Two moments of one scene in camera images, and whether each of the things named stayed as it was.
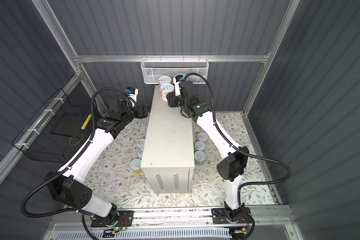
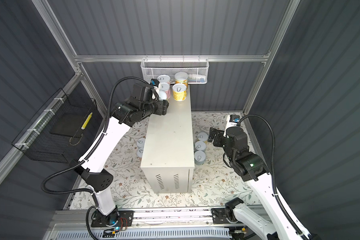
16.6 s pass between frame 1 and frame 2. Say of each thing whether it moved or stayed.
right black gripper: moved
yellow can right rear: stayed
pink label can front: stayed
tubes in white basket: stayed
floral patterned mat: stayed
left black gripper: moved
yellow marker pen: stayed
